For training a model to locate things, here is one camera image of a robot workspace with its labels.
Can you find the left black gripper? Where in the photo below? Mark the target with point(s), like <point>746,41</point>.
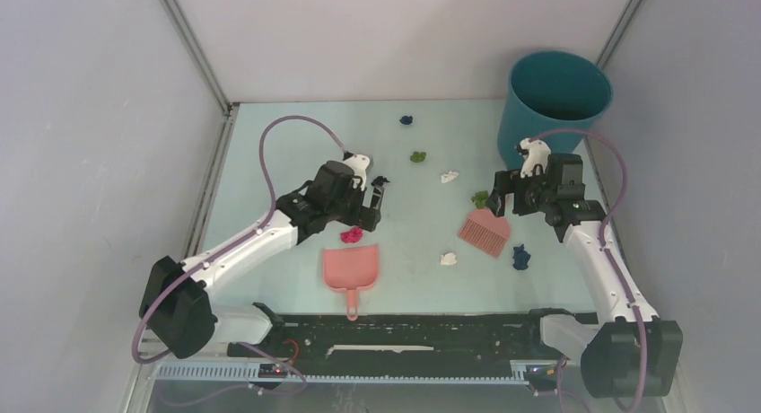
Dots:
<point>363,216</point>

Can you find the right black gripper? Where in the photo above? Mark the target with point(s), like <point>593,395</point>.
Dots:
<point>510,181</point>

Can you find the pink plastic hand brush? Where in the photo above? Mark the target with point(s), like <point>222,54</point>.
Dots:
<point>486,232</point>

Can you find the pink plastic dustpan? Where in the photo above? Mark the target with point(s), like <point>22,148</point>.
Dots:
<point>349,271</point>

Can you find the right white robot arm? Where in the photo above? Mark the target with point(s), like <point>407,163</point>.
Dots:
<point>632,352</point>

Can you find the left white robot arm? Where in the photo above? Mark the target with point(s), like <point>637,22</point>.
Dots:
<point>180,304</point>

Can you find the small black paper scrap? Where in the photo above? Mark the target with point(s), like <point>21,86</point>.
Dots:
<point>380,181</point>

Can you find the green paper scrap near brush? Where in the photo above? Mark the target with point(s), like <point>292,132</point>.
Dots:
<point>480,198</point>

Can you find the magenta paper scrap small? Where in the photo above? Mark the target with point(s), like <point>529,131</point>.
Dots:
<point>353,235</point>

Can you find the green paper scrap far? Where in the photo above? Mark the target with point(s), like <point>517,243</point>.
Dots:
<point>418,157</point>

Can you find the white paper scrap upper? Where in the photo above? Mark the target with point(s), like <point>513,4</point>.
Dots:
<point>448,176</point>

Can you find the white paper scrap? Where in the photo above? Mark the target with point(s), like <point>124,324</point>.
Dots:
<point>448,259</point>
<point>448,176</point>

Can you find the dark blue paper scrap right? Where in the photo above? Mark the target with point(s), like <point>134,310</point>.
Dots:
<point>520,258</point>

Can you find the white paper scrap lower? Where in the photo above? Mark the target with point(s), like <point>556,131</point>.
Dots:
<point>448,259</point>

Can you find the teal plastic bucket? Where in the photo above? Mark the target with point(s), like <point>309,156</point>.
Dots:
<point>548,90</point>

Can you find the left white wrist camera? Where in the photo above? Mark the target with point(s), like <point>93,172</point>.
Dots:
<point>359,164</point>

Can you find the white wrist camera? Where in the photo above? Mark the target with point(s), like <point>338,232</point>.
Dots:
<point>359,164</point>
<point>535,153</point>

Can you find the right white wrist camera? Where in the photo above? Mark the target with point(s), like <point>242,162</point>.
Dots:
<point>535,153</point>

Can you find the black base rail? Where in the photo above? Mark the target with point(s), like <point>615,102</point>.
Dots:
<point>414,346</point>

